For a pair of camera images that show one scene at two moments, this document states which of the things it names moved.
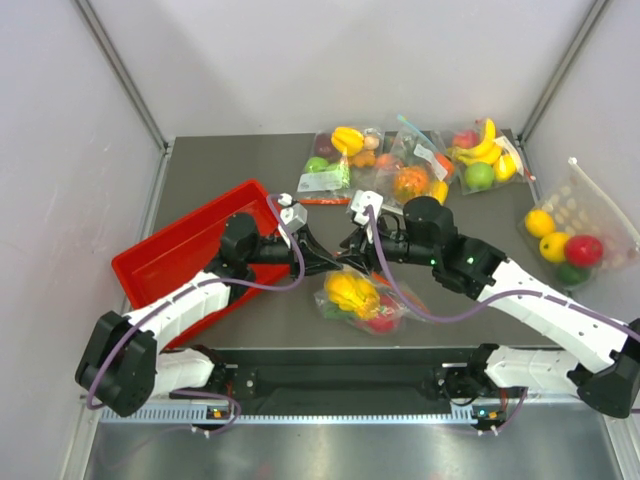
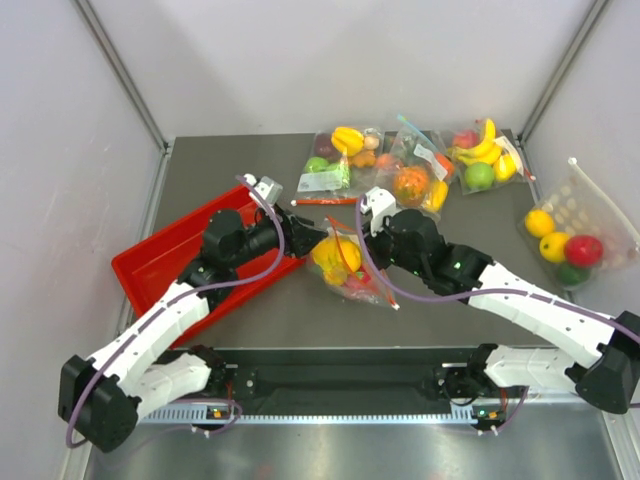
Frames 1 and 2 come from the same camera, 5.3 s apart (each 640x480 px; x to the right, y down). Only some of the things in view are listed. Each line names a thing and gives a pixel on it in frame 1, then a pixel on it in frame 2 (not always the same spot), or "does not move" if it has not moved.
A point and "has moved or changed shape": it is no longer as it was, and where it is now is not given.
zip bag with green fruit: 341,161 does not move
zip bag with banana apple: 485,160 does not move
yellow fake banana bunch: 354,294 has moved or changed shape
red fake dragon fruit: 389,311 → 360,281
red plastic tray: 183,248 does not move
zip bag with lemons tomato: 578,229 does not move
